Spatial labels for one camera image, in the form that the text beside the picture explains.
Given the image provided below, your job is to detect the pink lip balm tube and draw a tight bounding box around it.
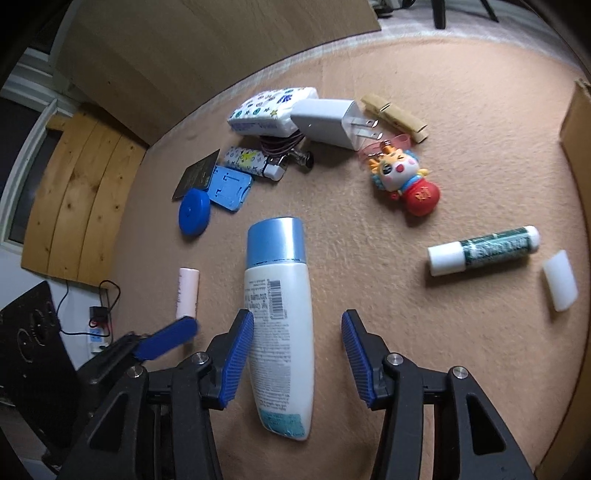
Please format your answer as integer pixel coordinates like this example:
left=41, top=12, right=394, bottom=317
left=175, top=267, right=200, bottom=319

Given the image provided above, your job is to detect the white bottle blue cap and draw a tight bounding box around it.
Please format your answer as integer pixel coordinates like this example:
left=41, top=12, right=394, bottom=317
left=243, top=217, right=315, bottom=441

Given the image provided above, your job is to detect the green white glue stick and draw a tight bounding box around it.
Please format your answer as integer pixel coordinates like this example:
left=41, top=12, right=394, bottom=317
left=428, top=225, right=541, bottom=277

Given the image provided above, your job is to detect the blue plastic card holder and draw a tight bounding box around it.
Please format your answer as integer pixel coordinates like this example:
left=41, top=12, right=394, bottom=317
left=207, top=166, right=252, bottom=212

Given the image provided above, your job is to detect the black card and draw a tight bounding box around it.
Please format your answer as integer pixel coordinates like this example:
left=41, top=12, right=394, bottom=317
left=172, top=149, right=221, bottom=201

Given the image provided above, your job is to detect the cartoon dragon keychain toy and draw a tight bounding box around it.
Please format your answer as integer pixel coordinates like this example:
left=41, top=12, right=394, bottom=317
left=359, top=134, right=441, bottom=217

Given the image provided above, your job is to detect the patterned white lighter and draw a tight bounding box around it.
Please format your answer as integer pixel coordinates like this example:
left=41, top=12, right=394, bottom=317
left=221, top=147, right=287, bottom=182

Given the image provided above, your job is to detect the patterned tissue pack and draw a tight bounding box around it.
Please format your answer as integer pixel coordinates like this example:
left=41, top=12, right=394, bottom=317
left=228, top=87, right=318, bottom=138

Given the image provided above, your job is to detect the white power strip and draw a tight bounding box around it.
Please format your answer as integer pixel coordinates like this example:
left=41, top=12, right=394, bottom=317
left=88, top=327, right=110, bottom=355

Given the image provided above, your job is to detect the pine wood board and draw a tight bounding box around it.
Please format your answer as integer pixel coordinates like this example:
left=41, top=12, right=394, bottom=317
left=21, top=108, right=146, bottom=287

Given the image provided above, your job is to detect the cardboard box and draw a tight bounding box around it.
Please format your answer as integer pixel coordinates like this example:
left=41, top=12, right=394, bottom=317
left=535, top=79, right=590, bottom=479

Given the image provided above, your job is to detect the wooden clothespin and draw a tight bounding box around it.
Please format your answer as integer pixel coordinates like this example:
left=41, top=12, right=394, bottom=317
left=362, top=94, right=429, bottom=144

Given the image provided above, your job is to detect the wooden headboard panel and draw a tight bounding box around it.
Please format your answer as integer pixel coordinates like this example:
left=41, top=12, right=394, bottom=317
left=56, top=0, right=380, bottom=144

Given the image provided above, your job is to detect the black tripod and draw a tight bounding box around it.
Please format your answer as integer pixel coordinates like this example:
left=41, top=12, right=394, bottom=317
left=431, top=0, right=500, bottom=30

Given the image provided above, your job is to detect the black power cable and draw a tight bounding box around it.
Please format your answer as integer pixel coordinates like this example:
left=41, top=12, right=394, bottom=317
left=55, top=279, right=122, bottom=338

